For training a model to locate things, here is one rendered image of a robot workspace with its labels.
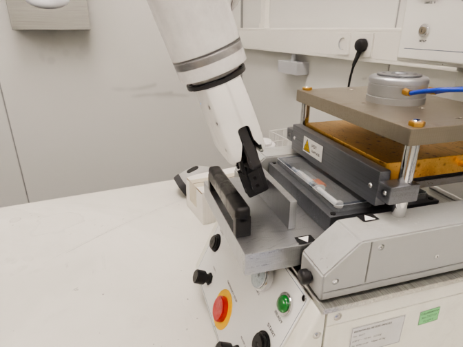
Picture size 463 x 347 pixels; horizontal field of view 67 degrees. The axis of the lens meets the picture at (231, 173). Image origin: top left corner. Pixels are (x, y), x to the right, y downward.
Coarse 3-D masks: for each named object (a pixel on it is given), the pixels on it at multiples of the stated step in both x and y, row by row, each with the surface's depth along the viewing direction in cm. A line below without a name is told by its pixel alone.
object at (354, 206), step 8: (280, 160) 58; (288, 168) 56; (296, 176) 53; (304, 184) 51; (312, 192) 49; (328, 200) 45; (336, 208) 44; (344, 208) 44; (352, 208) 44; (360, 208) 45
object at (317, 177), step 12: (300, 156) 60; (300, 168) 55; (312, 168) 55; (312, 180) 51; (324, 180) 51; (336, 180) 51; (324, 192) 47; (336, 192) 47; (348, 192) 47; (336, 204) 44
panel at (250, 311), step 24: (216, 264) 63; (216, 288) 61; (240, 288) 54; (288, 288) 44; (240, 312) 52; (264, 312) 47; (288, 312) 42; (216, 336) 56; (240, 336) 50; (288, 336) 41
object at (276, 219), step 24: (216, 192) 55; (240, 192) 55; (264, 192) 52; (288, 192) 46; (216, 216) 52; (264, 216) 48; (288, 216) 44; (240, 240) 43; (264, 240) 43; (288, 240) 43; (240, 264) 42; (264, 264) 41; (288, 264) 42
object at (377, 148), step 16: (320, 128) 57; (336, 128) 57; (352, 128) 57; (352, 144) 49; (368, 144) 49; (384, 144) 49; (400, 144) 49; (432, 144) 49; (448, 144) 49; (384, 160) 43; (400, 160) 43; (432, 160) 44; (448, 160) 45; (416, 176) 44; (432, 176) 45; (448, 176) 46
